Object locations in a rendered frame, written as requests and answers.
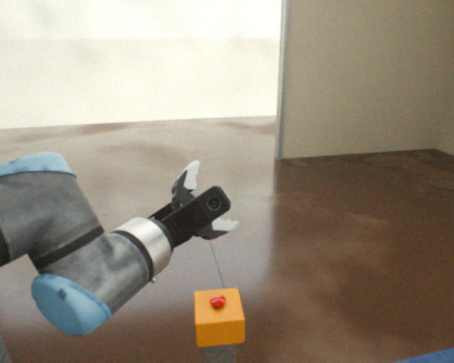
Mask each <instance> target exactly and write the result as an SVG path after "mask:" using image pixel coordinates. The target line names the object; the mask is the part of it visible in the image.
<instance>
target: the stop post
mask: <svg viewBox="0 0 454 363"><path fill-rule="evenodd" d="M214 295H222V296H224V297H225V305H224V306H223V307H220V308H216V307H212V306H211V304H210V298H211V297H212V296H214ZM194 319H195V336H196V346H197V347H198V348H199V347H204V363H235V344H239V343H243V342H244V321H245V319H244V313H243V309H242V305H241V298H240V294H239V291H238V288H236V287H235V288H225V289H216V290H207V291H200V290H197V292H194Z"/></svg>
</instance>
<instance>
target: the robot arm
mask: <svg viewBox="0 0 454 363"><path fill-rule="evenodd" d="M200 166H201V165H200V163H199V160H194V161H192V163H191V164H189V165H188V166H186V167H185V169H184V170H183V171H182V174H181V175H180V176H179V177H178V178H177V179H176V180H175V181H174V183H173V186H172V194H173V197H172V203H169V204H168V205H166V206H164V207H163V208H161V209H159V210H158V211H156V213H154V214H153V215H151V216H149V217H148V218H146V219H144V218H135V219H131V220H129V221H128V222H126V223H124V224H123V225H122V226H121V227H119V228H118V229H116V230H114V231H112V232H111V233H109V234H106V232H105V230H104V229H103V226H102V224H101V223H100V222H99V221H98V218H97V216H96V215H95V212H94V210H93V208H92V207H91V204H90V202H89V201H88V199H87V197H86V196H85V195H84V193H83V191H82V189H81V187H80V186H79V183H78V182H77V180H76V178H77V177H76V174H75V173H74V172H72V171H71V169H70V167H69V165H68V164H67V161H66V160H65V159H64V158H63V157H62V156H60V154H57V153H54V152H41V153H40V154H32V155H29V156H25V157H20V158H19V159H16V160H12V161H8V162H5V163H2V164H1V165H0V268H1V267H2V266H4V265H7V264H9V263H11V262H13V261H15V260H16V259H17V258H19V257H21V256H23V255H25V254H27V255H28V257H29V258H30V260H31V262H32V264H33V265H34V266H35V267H36V269H37V272H38V273H39V275H38V276H36V277H35V278H34V280H33V282H32V285H31V294H32V297H33V299H34V300H35V301H36V306H38V307H39V310H40V312H41V313H42V314H43V315H44V316H45V317H46V318H47V319H48V320H49V321H50V322H51V324H52V325H54V326H55V327H57V328H58V329H60V330H62V331H63V332H65V333H67V334H69V335H71V336H75V337H81V336H85V335H87V334H90V333H91V332H92V331H93V330H95V329H96V328H97V327H98V326H100V325H101V324H102V323H104V322H107V321H109V320H110V319H111V316H112V315H113V314H114V313H115V312H117V311H118V310H119V309H120V308H121V307H122V305H123V304H125V303H126V302H127V301H128V300H129V299H131V298H132V297H134V295H136V294H137V292H139V291H140V290H141V289H142V288H143V287H144V286H145V285H146V283H148V282H150V281H151V283H152V284H154V282H155V281H157V278H156V277H155V275H158V274H159V273H160V272H161V271H163V270H164V269H165V268H166V267H167V266H168V264H169V262H170V259H171V254H172V252H173V248H176V247H178V246H180V245H181V244H182V243H184V242H186V241H188V240H190V239H191V238H192V237H193V236H195V237H202V238H203V239H204V240H212V239H215V238H218V237H220V236H223V235H224V234H228V233H230V232H232V231H233V230H235V229H237V228H238V226H239V225H240V222H239V221H238V220H237V219H236V220H231V219H227V220H223V219H221V218H220V216H222V215H223V214H225V213H227V212H228V211H229V210H230V207H231V202H230V199H229V198H228V197H227V195H225V193H224V192H223V189H222V188H221V187H220V186H218V185H214V186H212V187H210V188H208V189H206V190H205V191H204V192H203V193H202V194H200V195H198V196H196V197H195V196H194V195H193V194H190V193H191V192H192V191H193V190H194V189H196V186H197V183H196V176H197V175H198V174H199V171H198V170H199V168H200ZM152 217H154V218H153V219H152ZM192 235H193V236H192Z"/></svg>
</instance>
